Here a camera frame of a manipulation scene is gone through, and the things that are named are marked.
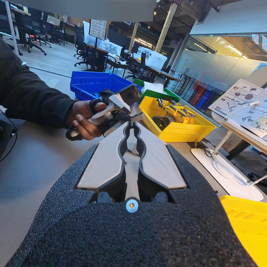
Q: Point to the white board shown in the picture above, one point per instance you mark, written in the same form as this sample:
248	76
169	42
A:
225	177

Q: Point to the yellow bin with dividers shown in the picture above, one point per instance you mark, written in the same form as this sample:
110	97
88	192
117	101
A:
248	229

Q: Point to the green storage bin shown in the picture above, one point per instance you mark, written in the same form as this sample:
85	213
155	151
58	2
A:
158	95

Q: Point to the sign on black stand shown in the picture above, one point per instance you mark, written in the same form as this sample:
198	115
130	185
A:
98	29

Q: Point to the small grey two-hole connector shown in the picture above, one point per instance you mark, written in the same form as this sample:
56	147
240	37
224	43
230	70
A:
138	116

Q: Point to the yellow storage bin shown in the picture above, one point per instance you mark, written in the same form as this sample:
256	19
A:
181	129

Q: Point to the bubble wrap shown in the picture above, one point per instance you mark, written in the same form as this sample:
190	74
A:
154	86

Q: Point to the book stand with wooden tray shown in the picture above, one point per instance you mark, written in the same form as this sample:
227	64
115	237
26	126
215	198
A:
239	129

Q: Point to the rack of coloured bins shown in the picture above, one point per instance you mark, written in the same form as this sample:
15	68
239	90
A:
200	93

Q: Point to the instruction booklet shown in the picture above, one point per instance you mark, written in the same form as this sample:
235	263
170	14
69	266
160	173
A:
242	104

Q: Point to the grey bent building beam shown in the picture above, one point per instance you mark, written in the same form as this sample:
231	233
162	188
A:
135	149

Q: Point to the blue storage bin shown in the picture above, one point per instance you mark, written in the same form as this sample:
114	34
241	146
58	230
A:
93	85

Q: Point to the white storage crate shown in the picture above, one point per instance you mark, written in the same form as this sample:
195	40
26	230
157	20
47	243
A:
156	59

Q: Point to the black office chair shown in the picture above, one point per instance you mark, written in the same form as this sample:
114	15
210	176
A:
35	35
141	64
81	45

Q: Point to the white paper cup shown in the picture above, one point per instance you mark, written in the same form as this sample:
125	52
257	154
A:
116	59

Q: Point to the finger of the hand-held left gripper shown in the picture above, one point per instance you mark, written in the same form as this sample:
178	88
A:
120	103

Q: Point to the person's left forearm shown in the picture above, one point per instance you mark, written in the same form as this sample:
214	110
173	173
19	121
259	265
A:
31	93

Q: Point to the person's left hand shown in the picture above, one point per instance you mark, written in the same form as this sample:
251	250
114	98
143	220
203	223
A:
81	112

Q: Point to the background wooden table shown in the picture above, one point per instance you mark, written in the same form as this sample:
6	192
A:
162	73

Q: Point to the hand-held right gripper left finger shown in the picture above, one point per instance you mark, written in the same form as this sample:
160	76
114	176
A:
102	166

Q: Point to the whiteboard on stand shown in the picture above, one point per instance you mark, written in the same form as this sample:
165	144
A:
11	25

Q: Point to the yellow toy robot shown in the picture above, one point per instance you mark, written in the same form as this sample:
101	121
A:
175	114

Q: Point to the grey desk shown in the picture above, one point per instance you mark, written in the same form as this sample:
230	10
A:
31	166

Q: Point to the clear plastic bin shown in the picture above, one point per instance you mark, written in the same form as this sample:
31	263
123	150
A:
104	43

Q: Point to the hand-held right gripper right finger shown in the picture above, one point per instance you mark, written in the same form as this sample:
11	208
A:
162	166

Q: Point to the black utility cart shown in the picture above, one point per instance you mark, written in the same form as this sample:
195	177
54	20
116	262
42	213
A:
116	64

